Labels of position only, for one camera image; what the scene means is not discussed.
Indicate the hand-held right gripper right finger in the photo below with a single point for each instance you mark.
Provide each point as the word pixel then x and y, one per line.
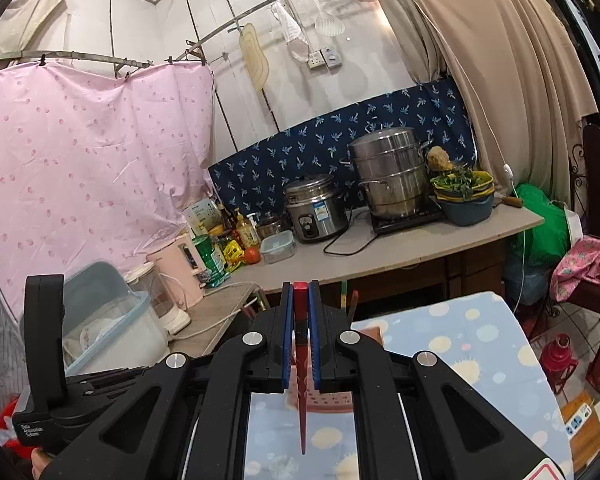
pixel 314 340

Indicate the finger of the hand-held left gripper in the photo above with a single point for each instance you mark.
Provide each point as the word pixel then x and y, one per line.
pixel 105 382

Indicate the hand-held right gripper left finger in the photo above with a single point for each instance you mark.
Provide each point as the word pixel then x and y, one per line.
pixel 287 340

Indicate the red chopstick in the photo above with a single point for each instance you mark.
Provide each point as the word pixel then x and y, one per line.
pixel 302 410
pixel 354 307

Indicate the pink plastic utensil holder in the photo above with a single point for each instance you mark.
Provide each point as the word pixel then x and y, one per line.
pixel 330 400

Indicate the dish box with grey lid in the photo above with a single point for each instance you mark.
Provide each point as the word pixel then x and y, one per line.
pixel 130 330

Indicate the red plastic bag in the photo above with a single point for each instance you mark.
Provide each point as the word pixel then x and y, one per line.
pixel 10 425

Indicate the red tomato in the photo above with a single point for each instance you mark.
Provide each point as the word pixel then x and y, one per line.
pixel 252 255

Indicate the clear food container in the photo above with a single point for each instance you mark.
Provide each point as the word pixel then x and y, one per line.
pixel 277 247

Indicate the yellow packet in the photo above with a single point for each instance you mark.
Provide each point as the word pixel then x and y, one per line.
pixel 234 254

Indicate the green can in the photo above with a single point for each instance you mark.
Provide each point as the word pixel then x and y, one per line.
pixel 211 262

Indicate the yellow oil bottle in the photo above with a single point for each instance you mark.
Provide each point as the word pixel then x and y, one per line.
pixel 245 232

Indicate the small steel lidded pot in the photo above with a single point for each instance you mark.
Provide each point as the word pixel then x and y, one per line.
pixel 270 225

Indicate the pink electric kettle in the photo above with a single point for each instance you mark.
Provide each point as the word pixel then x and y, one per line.
pixel 175 270

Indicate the steel rice cooker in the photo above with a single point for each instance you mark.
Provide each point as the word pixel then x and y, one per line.
pixel 315 205

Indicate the dark sauce bottle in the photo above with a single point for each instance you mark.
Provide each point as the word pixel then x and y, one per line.
pixel 223 215

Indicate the black induction cooktop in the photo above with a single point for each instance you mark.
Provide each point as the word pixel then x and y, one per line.
pixel 405 222

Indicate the white plastic jug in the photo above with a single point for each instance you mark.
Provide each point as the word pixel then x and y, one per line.
pixel 202 215

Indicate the blue dotted tablecloth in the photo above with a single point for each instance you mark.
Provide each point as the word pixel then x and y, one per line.
pixel 480 360

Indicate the steel steamer pot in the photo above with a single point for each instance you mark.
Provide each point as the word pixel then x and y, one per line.
pixel 390 175

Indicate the pink dotted curtain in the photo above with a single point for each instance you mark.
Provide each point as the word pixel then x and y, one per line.
pixel 80 160

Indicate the blue floral cloth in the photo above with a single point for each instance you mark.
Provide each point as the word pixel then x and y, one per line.
pixel 290 155

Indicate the blue basin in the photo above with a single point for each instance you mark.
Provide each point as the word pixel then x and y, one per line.
pixel 465 214

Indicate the green leafy vegetables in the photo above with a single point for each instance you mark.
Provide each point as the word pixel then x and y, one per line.
pixel 455 180

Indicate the brown loofah sponge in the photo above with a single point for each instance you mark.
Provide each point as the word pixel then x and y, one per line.
pixel 440 159

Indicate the translucent plastic bag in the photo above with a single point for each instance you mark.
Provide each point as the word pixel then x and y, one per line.
pixel 527 282

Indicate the yellow basin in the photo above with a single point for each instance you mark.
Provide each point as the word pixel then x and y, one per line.
pixel 486 182

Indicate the red thermos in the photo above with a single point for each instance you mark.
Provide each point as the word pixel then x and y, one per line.
pixel 557 362

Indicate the green plastic bag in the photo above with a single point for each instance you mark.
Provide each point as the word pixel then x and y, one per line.
pixel 540 225

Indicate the white power strip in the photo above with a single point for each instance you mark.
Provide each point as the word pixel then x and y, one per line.
pixel 579 421

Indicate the pink floral cloth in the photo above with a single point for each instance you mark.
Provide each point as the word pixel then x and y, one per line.
pixel 585 265

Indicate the beige hanging cutting board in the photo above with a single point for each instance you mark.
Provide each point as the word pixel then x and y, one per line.
pixel 255 60

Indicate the white hanging mesh bag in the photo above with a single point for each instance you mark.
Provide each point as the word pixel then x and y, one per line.
pixel 292 35

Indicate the white slotted ladle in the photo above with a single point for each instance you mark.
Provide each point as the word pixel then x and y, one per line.
pixel 328 24

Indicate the dark wooden headboard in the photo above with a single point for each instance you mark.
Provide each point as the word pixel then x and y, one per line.
pixel 592 180

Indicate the beige curtain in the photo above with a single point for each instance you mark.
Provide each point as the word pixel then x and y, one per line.
pixel 520 85

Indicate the cream cloth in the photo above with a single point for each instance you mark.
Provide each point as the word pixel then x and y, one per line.
pixel 30 10

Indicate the hanging dark clothes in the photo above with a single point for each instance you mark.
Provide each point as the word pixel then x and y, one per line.
pixel 575 15

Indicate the wall socket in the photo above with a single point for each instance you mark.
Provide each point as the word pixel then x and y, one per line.
pixel 316 61

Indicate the wall switch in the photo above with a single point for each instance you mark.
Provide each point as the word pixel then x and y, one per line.
pixel 333 58

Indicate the metal curtain rail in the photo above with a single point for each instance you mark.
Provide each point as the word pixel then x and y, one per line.
pixel 65 55
pixel 260 10

